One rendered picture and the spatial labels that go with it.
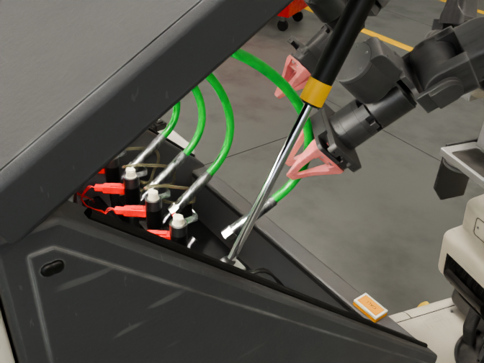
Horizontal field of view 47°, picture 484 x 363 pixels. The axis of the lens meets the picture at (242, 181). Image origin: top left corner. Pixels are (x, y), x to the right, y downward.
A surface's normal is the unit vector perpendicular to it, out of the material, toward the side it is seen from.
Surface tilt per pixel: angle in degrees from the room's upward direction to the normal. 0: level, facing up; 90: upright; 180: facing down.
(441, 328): 0
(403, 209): 0
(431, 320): 0
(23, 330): 90
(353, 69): 49
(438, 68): 41
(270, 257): 90
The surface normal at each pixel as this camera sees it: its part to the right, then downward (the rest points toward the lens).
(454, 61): -0.54, -0.47
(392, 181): 0.05, -0.83
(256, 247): -0.80, 0.30
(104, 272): 0.60, 0.47
